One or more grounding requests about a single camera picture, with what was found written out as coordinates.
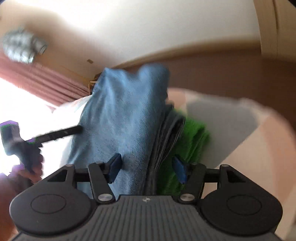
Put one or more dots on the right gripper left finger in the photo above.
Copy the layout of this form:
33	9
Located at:
66	199

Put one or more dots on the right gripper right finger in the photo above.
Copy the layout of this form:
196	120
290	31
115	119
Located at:
227	199

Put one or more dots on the blue denim jeans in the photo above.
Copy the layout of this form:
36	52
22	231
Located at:
127	114

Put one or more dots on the person's left hand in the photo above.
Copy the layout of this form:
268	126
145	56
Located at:
35	175

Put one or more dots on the pink curtain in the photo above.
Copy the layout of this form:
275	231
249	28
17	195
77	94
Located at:
42	81

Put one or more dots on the pink grey checkered quilt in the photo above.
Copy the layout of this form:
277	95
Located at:
251	138

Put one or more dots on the green fuzzy cloth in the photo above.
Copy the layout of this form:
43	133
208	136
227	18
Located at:
189	146

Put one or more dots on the silver ceiling lamp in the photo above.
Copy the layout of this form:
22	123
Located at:
22	46

